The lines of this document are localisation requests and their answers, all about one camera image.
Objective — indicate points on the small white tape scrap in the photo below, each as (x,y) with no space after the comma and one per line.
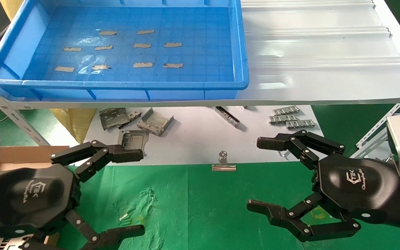
(123,217)

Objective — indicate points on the green table cloth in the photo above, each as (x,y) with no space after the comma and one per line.
(203,208)

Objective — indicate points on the dark narrow metal bar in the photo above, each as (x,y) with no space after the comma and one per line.
(227,116)

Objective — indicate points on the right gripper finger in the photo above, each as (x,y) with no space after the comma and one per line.
(266,210)
(273,142)

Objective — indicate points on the small grey metal piece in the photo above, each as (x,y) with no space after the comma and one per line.
(134,114)

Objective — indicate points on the brown cardboard box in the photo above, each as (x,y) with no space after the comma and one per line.
(26,154)

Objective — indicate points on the yellow woven bag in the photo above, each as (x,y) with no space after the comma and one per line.
(10,7)
(75,121)

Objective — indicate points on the grey perforated angle bar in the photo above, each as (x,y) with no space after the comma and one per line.
(12,116)

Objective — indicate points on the white shelf board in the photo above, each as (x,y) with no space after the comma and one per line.
(193,139)

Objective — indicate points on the silver metal binder clip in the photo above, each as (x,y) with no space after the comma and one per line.
(223,167)

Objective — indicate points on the silver notched metal strip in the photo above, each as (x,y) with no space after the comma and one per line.
(285,111)
(300,124)
(283,119)

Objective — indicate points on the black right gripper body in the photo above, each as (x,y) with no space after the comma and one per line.
(359,191)

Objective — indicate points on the small bent metal clip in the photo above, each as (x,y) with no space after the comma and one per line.
(284,155)

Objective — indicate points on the white perforated angle bar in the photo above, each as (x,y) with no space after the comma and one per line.
(373,133)

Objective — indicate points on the blue plastic tray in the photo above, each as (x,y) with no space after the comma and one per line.
(203,76)

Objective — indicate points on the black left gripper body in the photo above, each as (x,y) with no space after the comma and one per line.
(30,198)

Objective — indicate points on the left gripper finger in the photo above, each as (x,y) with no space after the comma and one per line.
(116,236)
(123,155)

